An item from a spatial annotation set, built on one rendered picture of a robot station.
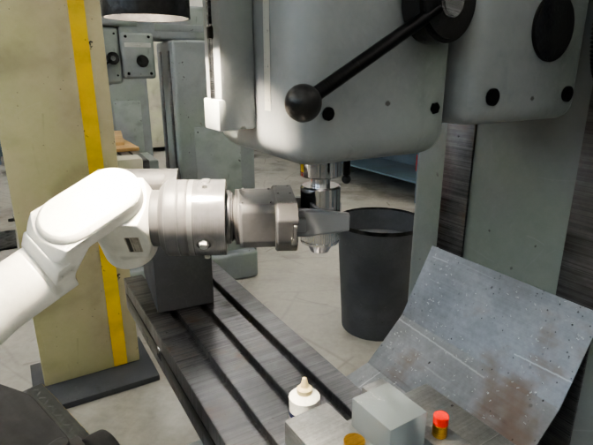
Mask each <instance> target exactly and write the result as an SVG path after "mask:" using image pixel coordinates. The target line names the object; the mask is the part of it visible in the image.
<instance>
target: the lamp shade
mask: <svg viewBox="0 0 593 445"><path fill-rule="evenodd" d="M100 4H101V16H102V17H103V18H105V19H115V20H124V21H140V22H175V21H186V20H190V19H191V13H190V0H100Z"/></svg>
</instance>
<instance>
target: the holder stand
mask: <svg viewBox="0 0 593 445"><path fill-rule="evenodd" d="M143 267H144V274H145V277H146V281H147V284H148V287H149V290H150V291H151V294H152V297H153V300H154V304H155V306H156V309H157V312H158V313H163V312H167V311H173V310H177V309H182V308H187V307H192V306H196V305H205V304H210V303H213V302H214V285H213V269H212V255H210V259H205V256H204V255H193V256H168V255H167V254H166V253H165V252H164V251H163V250H162V249H161V247H160V246H158V248H157V251H156V254H155V255H154V257H153V258H152V259H151V260H150V261H149V262H148V263H147V264H145V265H143Z"/></svg>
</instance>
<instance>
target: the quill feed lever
mask: <svg viewBox="0 0 593 445"><path fill-rule="evenodd" d="M475 8H476V0H402V16H403V20H404V24H403V25H401V26H399V27H398V28H396V29H395V30H394V31H393V32H392V33H390V34H388V35H387V36H385V37H384V38H383V39H381V40H380V41H378V42H376V43H375V44H374V45H372V46H371V47H370V48H368V49H367V50H365V51H364V52H363V53H361V54H360V55H358V56H357V57H355V58H354V59H352V60H351V61H349V62H348V63H346V64H345V65H344V66H343V67H341V68H340V69H338V70H337V71H335V72H334V73H332V74H331V75H329V76H328V77H326V78H325V79H323V80H322V81H320V83H318V84H317V85H315V86H314V87H313V86H311V85H308V84H298V85H295V86H293V87H292V88H291V89H290V90H289V91H288V92H287V94H286V96H285V100H284V107H285V110H286V112H287V114H288V115H289V116H290V118H292V119H293V120H295V121H297V122H300V123H305V122H309V121H312V120H313V119H314V118H315V117H316V116H317V115H318V114H319V113H320V110H321V107H322V99H323V98H324V97H326V96H327V95H329V94H330V93H332V92H333V91H334V90H335V89H337V88H338V87H340V86H341V85H343V84H344V83H345V82H347V81H348V80H350V79H351V78H353V77H354V76H356V75H357V74H358V73H359V72H361V71H362V70H363V69H365V68H366V67H368V66H369V65H371V64H372V63H374V62H375V61H377V60H378V59H379V58H381V57H382V56H384V55H385V54H386V53H387V52H389V51H390V50H391V49H393V48H395V47H396V46H397V45H399V44H400V43H402V42H403V41H405V40H406V39H408V38H409V37H410V36H412V37H413V38H414V39H415V40H417V41H419V42H421V43H423V44H437V43H449V42H453V41H456V40H457V39H459V38H460V37H461V36H462V35H463V34H464V33H465V31H466V30H467V29H468V27H469V24H470V22H471V20H472V18H473V15H474V11H475Z"/></svg>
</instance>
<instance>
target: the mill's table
mask: <svg viewBox="0 0 593 445"><path fill-rule="evenodd" d="M212 269H213V285H214V302H213V303H210V304H205V305H196V306H192V307H187V308H182V309H177V310H173V311H167V312H163V313H158V312H157V309H156V306H155V304H154V300H153V297H152V294H151V291H150V290H149V287H148V284H147V281H146V279H145V278H144V276H143V275H135V276H131V277H126V278H124V287H125V296H126V303H127V308H128V310H129V312H130V313H131V316H132V318H133V319H134V320H135V322H136V324H137V326H138V328H139V330H140V332H141V334H142V335H143V336H144V338H145V340H146V343H147V344H148V346H149V348H150V350H151V352H152V353H153V354H154V357H155V359H156V360H157V362H158V364H159V366H160V368H161V369H162V371H163V373H164V375H165V376H166V378H167V380H168V382H169V384H170V386H171V387H172V389H173V391H174V392H175V394H176V397H177V399H178V400H179V402H180V404H181V405H182V407H183V408H184V411H185V413H186V415H187V416H188V418H189V420H190V421H191V423H192V425H193V427H194V429H195V431H196V432H197V434H198V436H199V438H200V439H201V441H202V443H203V445H285V421H286V420H287V419H289V393H290V392H291V390H293V389H294V388H296V387H297V386H298V385H299V384H301V381H302V379H303V377H306V378H307V381H308V384H310V385H311V386H312V387H313V388H315V389H316V390H317V391H318V392H319V395H320V405H322V404H325V403H328V404H330V405H331V406H332V407H333V408H334V409H335V410H336V411H337V412H338V413H339V414H340V415H341V416H343V417H344V418H345V419H346V420H347V421H348V420H350V419H352V400H353V398H354V397H356V396H359V395H362V390H361V389H360V388H358V387H357V386H356V385H355V384H354V383H353V382H352V381H350V380H349V379H348V378H347V377H346V376H345V375H343V374H342V373H341V372H340V371H339V370H338V369H336V368H335V367H334V366H333V365H332V364H331V363H329V362H328V361H327V360H326V359H325V358H324V357H322V356H321V355H320V354H319V353H318V352H317V351H315V350H314V349H313V348H312V347H311V346H310V345H309V344H308V343H307V342H306V341H305V340H304V339H303V338H301V337H300V336H299V335H298V334H297V333H296V332H294V331H293V330H292V329H291V328H290V327H289V326H287V325H286V324H285V323H284V322H283V321H282V320H281V319H279V318H278V317H277V316H276V315H275V314H274V313H272V312H271V311H270V310H269V309H268V308H267V307H266V306H264V305H263V304H262V303H261V302H260V301H259V300H257V299H256V298H255V297H254V296H253V295H252V294H251V293H250V292H249V291H248V290H247V289H246V288H244V287H243V286H242V285H241V284H240V283H239V282H237V281H236V280H235V279H234V278H233V277H232V276H231V275H229V274H228V273H227V272H226V271H225V270H224V269H222V268H221V267H220V266H219V265H218V264H217V263H215V262H214V261H213V260H212Z"/></svg>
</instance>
